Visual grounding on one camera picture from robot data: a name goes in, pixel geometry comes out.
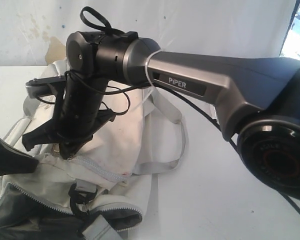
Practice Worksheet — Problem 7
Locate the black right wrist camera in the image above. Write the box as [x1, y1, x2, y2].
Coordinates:
[25, 76, 66, 99]

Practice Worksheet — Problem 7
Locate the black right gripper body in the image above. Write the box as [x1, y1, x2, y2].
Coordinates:
[52, 72, 109, 143]

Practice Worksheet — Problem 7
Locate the white canvas backpack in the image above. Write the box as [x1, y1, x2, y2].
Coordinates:
[0, 59, 190, 240]

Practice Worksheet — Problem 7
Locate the white backdrop curtain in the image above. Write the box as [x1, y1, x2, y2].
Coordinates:
[0, 0, 296, 66]

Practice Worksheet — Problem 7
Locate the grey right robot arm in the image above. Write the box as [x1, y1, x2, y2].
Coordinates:
[22, 31, 300, 200]

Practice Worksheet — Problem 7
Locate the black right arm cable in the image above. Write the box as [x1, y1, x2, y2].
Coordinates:
[37, 6, 300, 223]

